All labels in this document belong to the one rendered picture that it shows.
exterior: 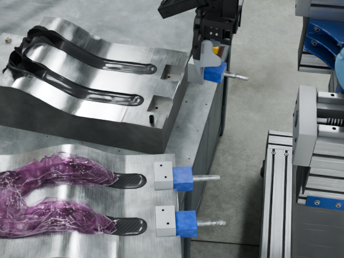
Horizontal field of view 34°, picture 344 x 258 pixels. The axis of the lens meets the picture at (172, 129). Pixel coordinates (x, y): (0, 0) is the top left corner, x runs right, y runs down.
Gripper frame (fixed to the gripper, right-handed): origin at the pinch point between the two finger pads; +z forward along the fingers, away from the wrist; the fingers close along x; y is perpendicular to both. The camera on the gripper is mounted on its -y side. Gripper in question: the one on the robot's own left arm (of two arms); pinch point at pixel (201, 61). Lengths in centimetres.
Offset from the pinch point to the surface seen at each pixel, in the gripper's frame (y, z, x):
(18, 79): -35.9, 1.5, -17.6
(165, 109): -5.5, 8.7, -8.6
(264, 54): -7, 95, 125
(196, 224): 11.1, 8.3, -35.4
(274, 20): -9, 95, 153
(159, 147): -3.6, 12.2, -16.8
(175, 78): -6.9, 8.7, 1.9
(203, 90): -1.3, 15.0, 6.6
